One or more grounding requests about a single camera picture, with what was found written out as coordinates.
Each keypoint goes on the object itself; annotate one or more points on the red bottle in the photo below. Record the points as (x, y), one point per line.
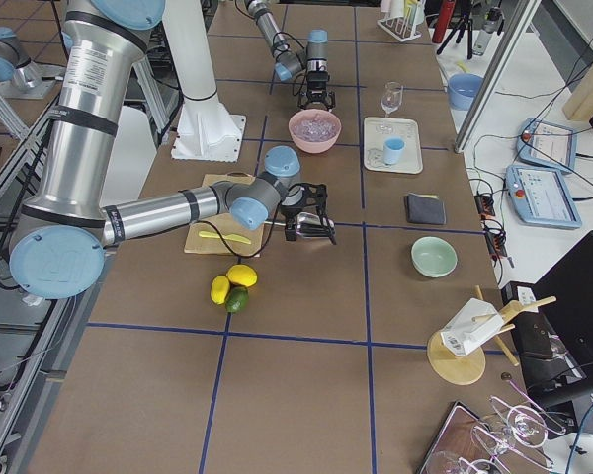
(444, 17)

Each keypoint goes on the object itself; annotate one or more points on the cream bear tray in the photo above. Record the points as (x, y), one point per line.
(378, 130)

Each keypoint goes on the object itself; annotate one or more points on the small yellow lemon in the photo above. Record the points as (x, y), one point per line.
(220, 289)

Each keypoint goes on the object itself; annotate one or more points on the lower blue teach pendant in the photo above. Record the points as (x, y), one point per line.
(540, 197)

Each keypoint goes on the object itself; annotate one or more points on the white dish rack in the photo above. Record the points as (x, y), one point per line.
(401, 18)

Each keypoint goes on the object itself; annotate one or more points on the clear wine glass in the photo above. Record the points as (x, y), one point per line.
(391, 100)

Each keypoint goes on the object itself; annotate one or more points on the grey folded cloth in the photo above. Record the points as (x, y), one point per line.
(424, 210)

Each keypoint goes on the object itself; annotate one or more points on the wooden mug tree stand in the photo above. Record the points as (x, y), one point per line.
(465, 370)

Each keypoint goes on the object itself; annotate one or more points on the black tripod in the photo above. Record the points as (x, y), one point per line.
(463, 26)

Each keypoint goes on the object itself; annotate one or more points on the blue teach pendant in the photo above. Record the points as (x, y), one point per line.
(540, 197)
(545, 144)

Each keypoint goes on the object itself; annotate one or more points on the black monitor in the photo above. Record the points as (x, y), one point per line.
(570, 281)

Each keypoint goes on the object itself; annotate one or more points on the upper blue teach pendant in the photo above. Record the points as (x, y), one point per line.
(545, 144)

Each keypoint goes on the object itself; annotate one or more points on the green bowl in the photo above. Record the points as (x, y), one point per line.
(433, 257)

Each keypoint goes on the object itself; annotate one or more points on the blue plastic cup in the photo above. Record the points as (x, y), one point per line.
(392, 150)

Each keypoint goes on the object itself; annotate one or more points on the white carton on stand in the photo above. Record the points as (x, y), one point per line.
(476, 323)

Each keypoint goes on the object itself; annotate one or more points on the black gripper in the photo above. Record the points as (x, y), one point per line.
(302, 228)
(317, 82)

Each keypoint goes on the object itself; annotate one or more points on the pink bowl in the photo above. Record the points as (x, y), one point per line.
(313, 147)

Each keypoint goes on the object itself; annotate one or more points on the yellow plastic knife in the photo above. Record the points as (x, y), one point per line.
(227, 237)

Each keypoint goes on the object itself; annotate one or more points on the metal ice scoop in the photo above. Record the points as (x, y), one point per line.
(307, 226)

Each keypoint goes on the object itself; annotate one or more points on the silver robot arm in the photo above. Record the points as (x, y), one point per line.
(310, 62)
(85, 203)

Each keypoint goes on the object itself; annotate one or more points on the green lime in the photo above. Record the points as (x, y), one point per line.
(237, 299)

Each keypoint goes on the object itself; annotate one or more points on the clear ice cubes pile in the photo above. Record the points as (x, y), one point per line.
(317, 128)

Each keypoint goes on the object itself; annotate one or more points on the large yellow lemon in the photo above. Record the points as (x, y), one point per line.
(242, 275)

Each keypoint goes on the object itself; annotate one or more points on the white chair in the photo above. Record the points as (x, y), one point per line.
(133, 154)

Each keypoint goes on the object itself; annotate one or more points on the wooden cutting board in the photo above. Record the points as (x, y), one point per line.
(203, 239)

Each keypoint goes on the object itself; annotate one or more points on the blue bowl on side table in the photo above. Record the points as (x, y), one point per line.
(462, 89)

